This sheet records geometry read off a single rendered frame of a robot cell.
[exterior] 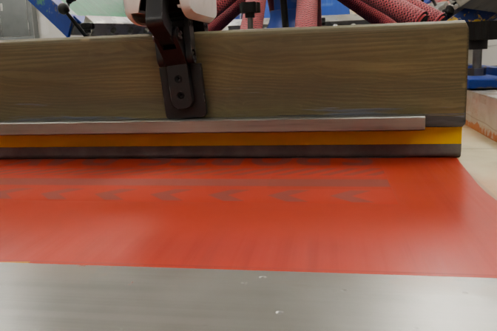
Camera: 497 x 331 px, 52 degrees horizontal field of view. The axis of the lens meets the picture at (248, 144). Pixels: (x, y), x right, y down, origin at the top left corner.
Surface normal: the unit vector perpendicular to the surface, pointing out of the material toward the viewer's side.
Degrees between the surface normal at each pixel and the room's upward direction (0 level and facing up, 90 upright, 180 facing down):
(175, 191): 0
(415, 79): 90
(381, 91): 90
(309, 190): 0
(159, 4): 61
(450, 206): 0
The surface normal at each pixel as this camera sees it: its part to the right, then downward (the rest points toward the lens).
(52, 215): -0.04, -0.98
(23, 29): -0.15, 0.18
